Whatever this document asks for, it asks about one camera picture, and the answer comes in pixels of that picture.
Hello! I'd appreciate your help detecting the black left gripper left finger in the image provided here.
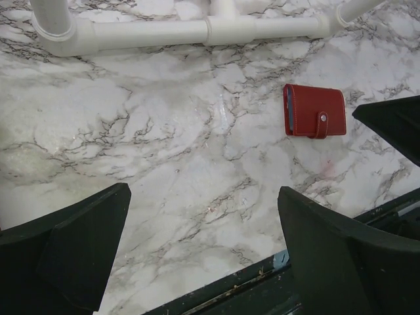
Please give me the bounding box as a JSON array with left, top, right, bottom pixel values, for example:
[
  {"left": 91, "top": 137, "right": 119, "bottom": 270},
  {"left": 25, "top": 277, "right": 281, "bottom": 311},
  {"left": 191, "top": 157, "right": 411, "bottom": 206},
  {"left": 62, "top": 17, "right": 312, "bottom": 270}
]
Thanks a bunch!
[{"left": 1, "top": 183, "right": 131, "bottom": 314}]

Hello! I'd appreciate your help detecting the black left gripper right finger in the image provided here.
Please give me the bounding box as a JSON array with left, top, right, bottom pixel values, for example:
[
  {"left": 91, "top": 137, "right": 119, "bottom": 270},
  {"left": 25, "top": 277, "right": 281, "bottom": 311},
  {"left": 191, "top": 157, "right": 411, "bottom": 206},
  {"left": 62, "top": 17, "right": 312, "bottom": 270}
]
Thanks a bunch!
[{"left": 278, "top": 186, "right": 419, "bottom": 314}]

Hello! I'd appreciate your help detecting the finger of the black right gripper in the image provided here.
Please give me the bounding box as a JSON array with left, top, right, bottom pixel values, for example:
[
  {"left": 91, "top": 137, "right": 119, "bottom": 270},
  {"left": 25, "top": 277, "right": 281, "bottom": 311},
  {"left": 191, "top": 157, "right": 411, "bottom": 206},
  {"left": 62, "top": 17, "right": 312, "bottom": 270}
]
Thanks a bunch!
[{"left": 352, "top": 96, "right": 420, "bottom": 165}]

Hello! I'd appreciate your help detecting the white PVC pipe frame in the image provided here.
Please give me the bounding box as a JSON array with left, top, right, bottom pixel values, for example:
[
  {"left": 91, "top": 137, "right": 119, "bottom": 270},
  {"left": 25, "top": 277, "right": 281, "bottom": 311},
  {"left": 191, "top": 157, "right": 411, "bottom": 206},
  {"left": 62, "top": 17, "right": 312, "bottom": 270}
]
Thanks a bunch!
[{"left": 30, "top": 1, "right": 381, "bottom": 57}]

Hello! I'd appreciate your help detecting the red leather card holder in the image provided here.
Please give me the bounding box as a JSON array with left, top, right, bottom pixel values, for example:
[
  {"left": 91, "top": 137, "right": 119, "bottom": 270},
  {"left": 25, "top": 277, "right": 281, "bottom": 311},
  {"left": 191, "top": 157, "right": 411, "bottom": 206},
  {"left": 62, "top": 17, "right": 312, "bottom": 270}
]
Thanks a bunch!
[{"left": 283, "top": 84, "right": 347, "bottom": 139}]

